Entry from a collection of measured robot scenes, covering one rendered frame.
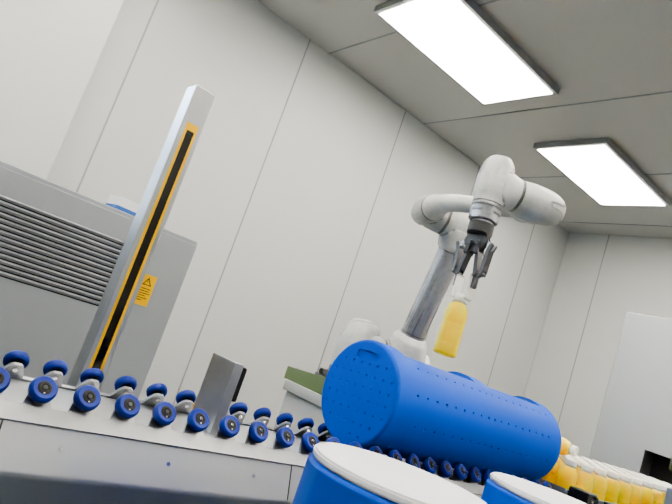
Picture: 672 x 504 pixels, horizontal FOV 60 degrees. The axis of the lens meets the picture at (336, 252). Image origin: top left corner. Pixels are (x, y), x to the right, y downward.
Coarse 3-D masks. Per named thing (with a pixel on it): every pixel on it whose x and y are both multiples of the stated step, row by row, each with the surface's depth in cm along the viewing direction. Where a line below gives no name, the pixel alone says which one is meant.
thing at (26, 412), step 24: (0, 408) 91; (24, 408) 94; (48, 408) 97; (72, 408) 100; (96, 432) 100; (120, 432) 103; (144, 432) 107; (168, 432) 110; (192, 432) 114; (240, 456) 120; (264, 456) 124; (288, 456) 128; (456, 480) 169
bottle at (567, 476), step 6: (564, 468) 211; (570, 468) 210; (576, 468) 211; (558, 474) 212; (564, 474) 209; (570, 474) 209; (576, 474) 209; (558, 480) 210; (564, 480) 209; (570, 480) 208; (576, 480) 209; (564, 486) 208
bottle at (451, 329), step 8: (456, 304) 166; (464, 304) 167; (448, 312) 166; (456, 312) 165; (464, 312) 165; (448, 320) 165; (456, 320) 164; (464, 320) 165; (440, 328) 166; (448, 328) 164; (456, 328) 164; (440, 336) 165; (448, 336) 163; (456, 336) 164; (440, 344) 164; (448, 344) 163; (456, 344) 164; (440, 352) 163; (448, 352) 162; (456, 352) 164
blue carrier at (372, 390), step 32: (352, 352) 162; (384, 352) 154; (352, 384) 158; (384, 384) 150; (416, 384) 151; (448, 384) 163; (480, 384) 180; (352, 416) 154; (384, 416) 146; (416, 416) 150; (448, 416) 158; (480, 416) 168; (512, 416) 181; (544, 416) 198; (384, 448) 151; (416, 448) 156; (448, 448) 162; (480, 448) 170; (512, 448) 180; (544, 448) 192
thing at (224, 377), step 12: (216, 360) 131; (228, 360) 127; (216, 372) 129; (228, 372) 126; (240, 372) 126; (204, 384) 131; (216, 384) 127; (228, 384) 124; (240, 384) 127; (204, 396) 129; (216, 396) 126; (228, 396) 125; (204, 408) 127; (216, 408) 124; (228, 408) 125; (216, 420) 123; (216, 432) 124
